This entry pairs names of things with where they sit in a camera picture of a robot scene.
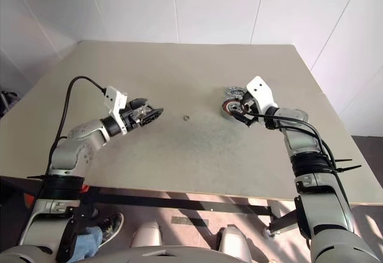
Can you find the grey round lid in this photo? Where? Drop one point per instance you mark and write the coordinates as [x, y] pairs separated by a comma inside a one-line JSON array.
[[232, 91]]

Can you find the dark rectangular floor plate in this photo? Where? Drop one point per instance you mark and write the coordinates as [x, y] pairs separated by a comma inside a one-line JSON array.
[[188, 221]]

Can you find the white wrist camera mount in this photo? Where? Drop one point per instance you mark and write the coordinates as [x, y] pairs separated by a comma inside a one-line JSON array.
[[260, 91], [115, 95]]

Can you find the black table frame crossbar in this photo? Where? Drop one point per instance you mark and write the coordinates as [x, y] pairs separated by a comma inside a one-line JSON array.
[[179, 202]]

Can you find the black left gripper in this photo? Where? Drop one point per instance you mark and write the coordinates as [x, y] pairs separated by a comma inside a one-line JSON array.
[[131, 116]]

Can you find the folded black metal trolley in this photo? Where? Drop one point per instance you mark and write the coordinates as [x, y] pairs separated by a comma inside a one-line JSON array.
[[7, 101]]

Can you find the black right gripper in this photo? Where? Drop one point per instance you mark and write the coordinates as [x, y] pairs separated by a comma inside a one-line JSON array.
[[247, 103]]

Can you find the grey table leg foot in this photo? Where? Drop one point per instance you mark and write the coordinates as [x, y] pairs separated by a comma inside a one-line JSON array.
[[269, 233]]

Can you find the pale robot foot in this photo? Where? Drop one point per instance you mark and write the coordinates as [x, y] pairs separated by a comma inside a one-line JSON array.
[[148, 234], [235, 240]]

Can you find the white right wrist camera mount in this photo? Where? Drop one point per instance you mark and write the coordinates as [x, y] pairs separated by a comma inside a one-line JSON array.
[[260, 91]]

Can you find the black table frame side beam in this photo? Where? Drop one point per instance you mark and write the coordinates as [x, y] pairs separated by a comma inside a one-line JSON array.
[[12, 191]]

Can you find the camouflage sneaker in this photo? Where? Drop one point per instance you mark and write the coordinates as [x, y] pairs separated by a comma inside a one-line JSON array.
[[112, 225]]

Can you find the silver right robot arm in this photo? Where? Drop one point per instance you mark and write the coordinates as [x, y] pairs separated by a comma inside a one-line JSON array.
[[302, 143]]

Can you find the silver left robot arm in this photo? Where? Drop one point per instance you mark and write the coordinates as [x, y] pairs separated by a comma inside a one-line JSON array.
[[74, 152]]

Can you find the pale right robot foot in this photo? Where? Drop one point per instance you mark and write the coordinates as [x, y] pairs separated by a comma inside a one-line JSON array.
[[235, 240]]

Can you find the blue jeans leg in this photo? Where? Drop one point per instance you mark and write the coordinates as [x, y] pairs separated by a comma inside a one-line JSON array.
[[86, 242]]

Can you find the grey robot torso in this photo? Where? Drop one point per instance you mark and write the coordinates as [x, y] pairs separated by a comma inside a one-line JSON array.
[[173, 254]]

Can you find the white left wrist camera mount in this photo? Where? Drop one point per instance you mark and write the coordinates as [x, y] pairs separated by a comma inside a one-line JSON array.
[[115, 95]]

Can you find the white tape roll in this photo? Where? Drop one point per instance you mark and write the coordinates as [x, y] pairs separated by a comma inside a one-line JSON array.
[[229, 107]]

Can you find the pale left robot foot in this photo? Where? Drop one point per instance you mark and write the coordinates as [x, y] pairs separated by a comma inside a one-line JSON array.
[[148, 234]]

